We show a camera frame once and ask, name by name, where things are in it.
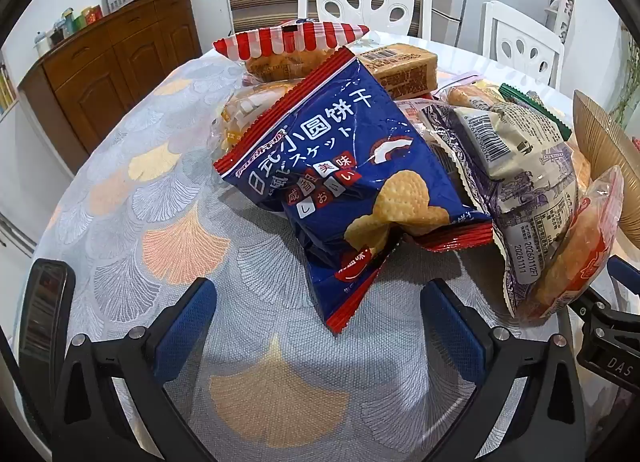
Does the red white striped cake packet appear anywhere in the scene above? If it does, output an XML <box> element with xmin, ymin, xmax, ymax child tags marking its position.
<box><xmin>212</xmin><ymin>20</ymin><xmax>371</xmax><ymax>80</ymax></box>

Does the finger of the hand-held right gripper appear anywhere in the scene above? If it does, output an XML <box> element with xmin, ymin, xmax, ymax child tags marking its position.
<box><xmin>606</xmin><ymin>256</ymin><xmax>640</xmax><ymax>289</ymax></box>
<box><xmin>570</xmin><ymin>287</ymin><xmax>627</xmax><ymax>330</ymax></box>

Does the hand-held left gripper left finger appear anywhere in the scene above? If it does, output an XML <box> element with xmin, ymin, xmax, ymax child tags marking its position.
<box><xmin>52</xmin><ymin>277</ymin><xmax>218</xmax><ymax>462</ymax></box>

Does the pink snack packet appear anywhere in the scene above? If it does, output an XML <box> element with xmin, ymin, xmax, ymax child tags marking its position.
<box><xmin>395</xmin><ymin>96</ymin><xmax>451</xmax><ymax>143</ymax></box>

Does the brown boxy cake packet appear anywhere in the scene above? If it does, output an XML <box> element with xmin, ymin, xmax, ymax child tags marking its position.
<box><xmin>360</xmin><ymin>43</ymin><xmax>438</xmax><ymax>101</ymax></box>

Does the white side cabinet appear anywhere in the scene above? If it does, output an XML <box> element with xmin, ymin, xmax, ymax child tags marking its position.
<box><xmin>0</xmin><ymin>102</ymin><xmax>81</xmax><ymax>263</ymax></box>

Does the green white snack packet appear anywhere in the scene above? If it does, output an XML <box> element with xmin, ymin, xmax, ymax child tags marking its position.
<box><xmin>450</xmin><ymin>84</ymin><xmax>573</xmax><ymax>177</ymax></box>

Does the blue biscuit packet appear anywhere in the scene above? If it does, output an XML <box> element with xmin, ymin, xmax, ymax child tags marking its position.
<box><xmin>212</xmin><ymin>46</ymin><xmax>496</xmax><ymax>335</ymax></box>

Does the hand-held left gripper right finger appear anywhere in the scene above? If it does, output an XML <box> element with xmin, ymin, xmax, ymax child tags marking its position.
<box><xmin>420</xmin><ymin>278</ymin><xmax>588</xmax><ymax>462</ymax></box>

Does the printed white hanging cloth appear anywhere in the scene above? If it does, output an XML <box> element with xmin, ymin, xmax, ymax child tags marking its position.
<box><xmin>550</xmin><ymin>0</ymin><xmax>576</xmax><ymax>42</ymax></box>

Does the brown wooden cabinet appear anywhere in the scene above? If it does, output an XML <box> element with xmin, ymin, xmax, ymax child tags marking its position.
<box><xmin>19</xmin><ymin>0</ymin><xmax>203</xmax><ymax>157</ymax></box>

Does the ribbed brown glass plate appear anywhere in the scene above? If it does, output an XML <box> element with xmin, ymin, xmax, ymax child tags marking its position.
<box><xmin>572</xmin><ymin>89</ymin><xmax>640</xmax><ymax>243</ymax></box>

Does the purple printed white packet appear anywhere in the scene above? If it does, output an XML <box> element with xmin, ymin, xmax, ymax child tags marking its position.
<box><xmin>425</xmin><ymin>102</ymin><xmax>581</xmax><ymax>317</ymax></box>

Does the clear orange cracker packet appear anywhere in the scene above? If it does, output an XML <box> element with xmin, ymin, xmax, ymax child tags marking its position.
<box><xmin>210</xmin><ymin>79</ymin><xmax>296</xmax><ymax>157</ymax></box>

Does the clear bread packet red label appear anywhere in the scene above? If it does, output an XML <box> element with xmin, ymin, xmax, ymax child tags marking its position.
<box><xmin>520</xmin><ymin>164</ymin><xmax>626</xmax><ymax>327</ymax></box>

